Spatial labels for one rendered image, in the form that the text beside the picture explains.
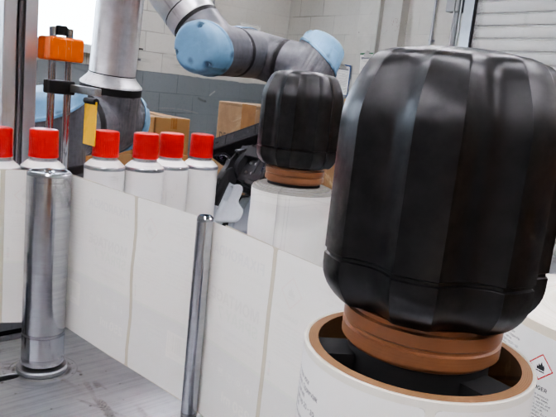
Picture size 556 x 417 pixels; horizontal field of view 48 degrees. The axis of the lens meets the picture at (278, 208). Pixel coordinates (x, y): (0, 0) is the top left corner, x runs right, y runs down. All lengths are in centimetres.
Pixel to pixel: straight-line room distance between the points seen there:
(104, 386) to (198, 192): 38
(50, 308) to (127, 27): 71
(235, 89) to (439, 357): 711
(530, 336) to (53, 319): 40
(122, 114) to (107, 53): 11
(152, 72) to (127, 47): 558
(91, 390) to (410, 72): 46
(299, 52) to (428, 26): 521
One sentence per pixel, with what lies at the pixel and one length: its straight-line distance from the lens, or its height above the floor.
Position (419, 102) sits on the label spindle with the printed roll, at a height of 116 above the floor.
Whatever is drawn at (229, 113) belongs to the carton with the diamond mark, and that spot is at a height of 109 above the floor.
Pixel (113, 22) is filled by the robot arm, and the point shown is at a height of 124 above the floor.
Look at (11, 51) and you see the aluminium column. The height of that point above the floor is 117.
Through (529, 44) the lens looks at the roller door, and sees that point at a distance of 539.
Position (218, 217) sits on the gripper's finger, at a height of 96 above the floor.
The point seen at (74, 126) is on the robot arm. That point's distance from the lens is 113.
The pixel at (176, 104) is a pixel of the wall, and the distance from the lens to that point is 694.
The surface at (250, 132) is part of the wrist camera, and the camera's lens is 98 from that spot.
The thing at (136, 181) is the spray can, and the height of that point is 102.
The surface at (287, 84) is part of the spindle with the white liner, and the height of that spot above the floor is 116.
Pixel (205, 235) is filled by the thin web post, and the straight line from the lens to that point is 44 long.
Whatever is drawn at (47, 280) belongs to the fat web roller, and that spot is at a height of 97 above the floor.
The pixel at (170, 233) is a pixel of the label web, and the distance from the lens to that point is 48.
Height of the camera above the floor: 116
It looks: 11 degrees down
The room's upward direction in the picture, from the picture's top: 6 degrees clockwise
